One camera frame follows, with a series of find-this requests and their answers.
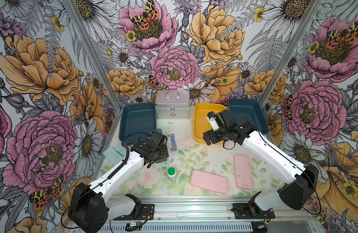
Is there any dark green pencil case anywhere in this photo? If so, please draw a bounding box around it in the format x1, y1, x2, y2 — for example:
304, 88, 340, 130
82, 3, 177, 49
150, 129, 169, 164

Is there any teal storage tray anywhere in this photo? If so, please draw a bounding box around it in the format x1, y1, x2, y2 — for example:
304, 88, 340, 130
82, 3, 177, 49
119, 103, 157, 141
228, 99, 269, 135

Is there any yellow storage tray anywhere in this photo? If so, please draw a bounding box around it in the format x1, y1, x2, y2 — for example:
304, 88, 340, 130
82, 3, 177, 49
193, 103, 226, 144

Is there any silver metal first-aid case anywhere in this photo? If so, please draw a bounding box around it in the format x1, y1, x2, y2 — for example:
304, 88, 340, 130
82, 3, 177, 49
155, 90, 190, 119

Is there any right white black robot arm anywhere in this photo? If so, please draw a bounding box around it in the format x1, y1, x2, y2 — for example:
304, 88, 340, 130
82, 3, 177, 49
203, 110, 318, 216

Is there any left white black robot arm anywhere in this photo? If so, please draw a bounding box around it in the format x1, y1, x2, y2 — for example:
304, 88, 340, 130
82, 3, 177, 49
67, 131, 169, 233

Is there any light blue pencil case inner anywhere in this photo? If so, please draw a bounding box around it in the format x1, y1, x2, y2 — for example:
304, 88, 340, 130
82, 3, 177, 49
115, 145, 126, 158

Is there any light blue pencil case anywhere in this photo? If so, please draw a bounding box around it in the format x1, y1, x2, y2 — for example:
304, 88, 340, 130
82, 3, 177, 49
115, 145, 126, 158
103, 147, 124, 165

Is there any light blue pencil case outer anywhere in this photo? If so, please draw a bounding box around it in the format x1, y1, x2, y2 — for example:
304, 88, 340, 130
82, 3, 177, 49
103, 147, 124, 165

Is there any pink pencil case right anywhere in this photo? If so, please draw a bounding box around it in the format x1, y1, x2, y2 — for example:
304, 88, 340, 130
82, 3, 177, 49
233, 154, 254, 190

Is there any pink pencil case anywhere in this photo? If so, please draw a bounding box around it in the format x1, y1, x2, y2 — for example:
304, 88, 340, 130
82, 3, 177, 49
191, 170, 228, 194
233, 154, 254, 190

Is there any pink pencil case lower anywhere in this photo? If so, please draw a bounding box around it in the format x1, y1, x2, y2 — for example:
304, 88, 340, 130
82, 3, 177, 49
191, 170, 228, 194

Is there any small clear packet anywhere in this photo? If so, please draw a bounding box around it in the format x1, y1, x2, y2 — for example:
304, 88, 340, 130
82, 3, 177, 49
166, 134, 177, 151

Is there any green cap white bottle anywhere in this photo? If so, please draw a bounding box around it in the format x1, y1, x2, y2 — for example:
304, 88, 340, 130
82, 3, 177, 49
167, 167, 177, 181

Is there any floral table mat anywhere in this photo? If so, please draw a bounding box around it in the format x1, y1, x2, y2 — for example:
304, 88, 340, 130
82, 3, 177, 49
115, 131, 283, 197

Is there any small green circuit board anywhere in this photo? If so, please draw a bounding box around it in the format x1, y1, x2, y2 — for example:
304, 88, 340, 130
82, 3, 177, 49
125, 222, 141, 232

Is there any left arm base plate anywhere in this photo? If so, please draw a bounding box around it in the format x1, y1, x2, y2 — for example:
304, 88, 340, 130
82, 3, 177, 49
112, 194, 155, 221

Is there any aluminium front rail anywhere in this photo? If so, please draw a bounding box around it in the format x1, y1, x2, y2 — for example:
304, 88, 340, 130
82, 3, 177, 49
69, 196, 319, 224

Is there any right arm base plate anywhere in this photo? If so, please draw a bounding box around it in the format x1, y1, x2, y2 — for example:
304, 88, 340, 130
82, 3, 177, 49
231, 191, 276, 220

